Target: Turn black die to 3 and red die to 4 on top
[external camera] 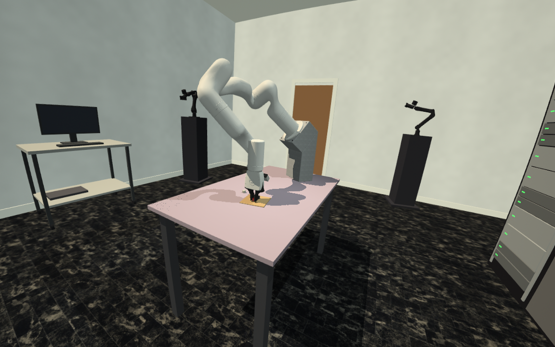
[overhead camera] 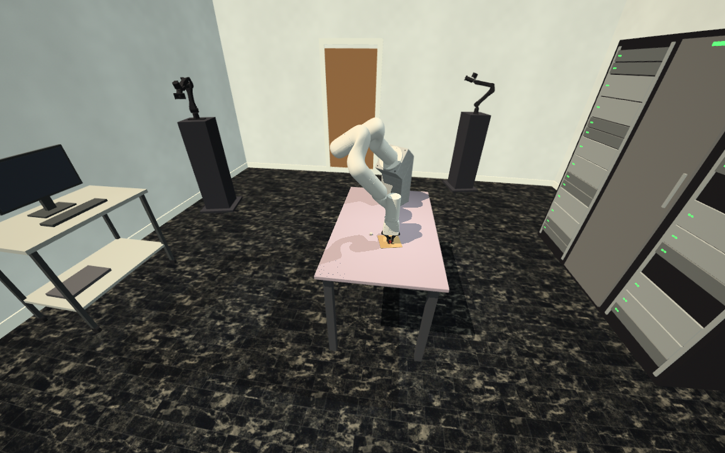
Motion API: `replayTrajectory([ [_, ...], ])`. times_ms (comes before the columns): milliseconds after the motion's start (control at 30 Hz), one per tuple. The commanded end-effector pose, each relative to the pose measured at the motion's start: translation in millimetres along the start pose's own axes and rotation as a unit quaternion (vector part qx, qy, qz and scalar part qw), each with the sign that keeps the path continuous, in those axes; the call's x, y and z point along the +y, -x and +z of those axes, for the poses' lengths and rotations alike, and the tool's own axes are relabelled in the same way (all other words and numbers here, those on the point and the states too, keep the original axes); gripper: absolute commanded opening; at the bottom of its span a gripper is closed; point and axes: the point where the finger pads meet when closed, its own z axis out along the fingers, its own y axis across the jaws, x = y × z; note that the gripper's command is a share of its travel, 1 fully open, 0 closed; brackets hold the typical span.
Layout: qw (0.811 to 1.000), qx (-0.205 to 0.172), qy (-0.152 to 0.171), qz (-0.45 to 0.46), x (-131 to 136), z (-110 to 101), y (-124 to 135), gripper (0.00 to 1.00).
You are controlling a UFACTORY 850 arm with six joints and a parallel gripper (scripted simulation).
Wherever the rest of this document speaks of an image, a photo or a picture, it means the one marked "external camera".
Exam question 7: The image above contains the orange mat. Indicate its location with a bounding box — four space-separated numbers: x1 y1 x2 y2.
240 194 271 207

